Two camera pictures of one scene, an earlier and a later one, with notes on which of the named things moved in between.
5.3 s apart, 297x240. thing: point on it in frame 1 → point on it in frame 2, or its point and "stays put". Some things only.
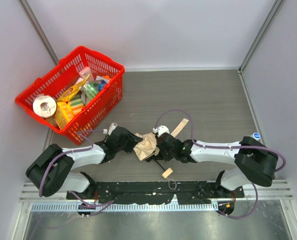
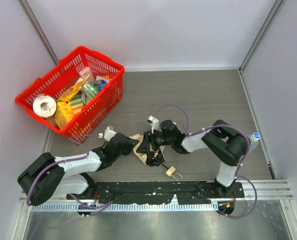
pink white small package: [86, 72] stays put
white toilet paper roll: [44, 106] stays put
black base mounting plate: [156, 192] stays put
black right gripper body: [161, 145] → [150, 144]
